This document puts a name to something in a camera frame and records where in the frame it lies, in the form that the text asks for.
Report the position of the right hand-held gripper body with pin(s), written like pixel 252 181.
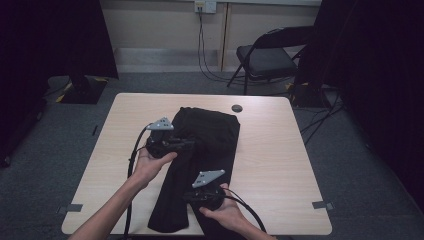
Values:
pixel 210 198

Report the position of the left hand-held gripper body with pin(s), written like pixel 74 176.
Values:
pixel 160 145

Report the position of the black pants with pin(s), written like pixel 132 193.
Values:
pixel 213 140

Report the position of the person's right hand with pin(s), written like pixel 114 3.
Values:
pixel 228 213

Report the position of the person's left hand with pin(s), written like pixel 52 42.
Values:
pixel 146 168

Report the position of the black round table grommet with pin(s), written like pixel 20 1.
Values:
pixel 237 108

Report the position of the small black floor tape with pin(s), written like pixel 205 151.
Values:
pixel 95 130

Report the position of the black stand base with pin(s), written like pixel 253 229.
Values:
pixel 85 93
pixel 306 96

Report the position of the grey tape strip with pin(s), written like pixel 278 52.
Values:
pixel 321 205
pixel 73 208

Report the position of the black folding chair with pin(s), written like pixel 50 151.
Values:
pixel 266 61

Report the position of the black curtain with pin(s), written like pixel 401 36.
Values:
pixel 376 83
pixel 50 40

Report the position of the wooden wall strip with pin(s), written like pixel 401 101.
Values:
pixel 224 36

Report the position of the white wall outlet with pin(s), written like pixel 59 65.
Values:
pixel 206 6

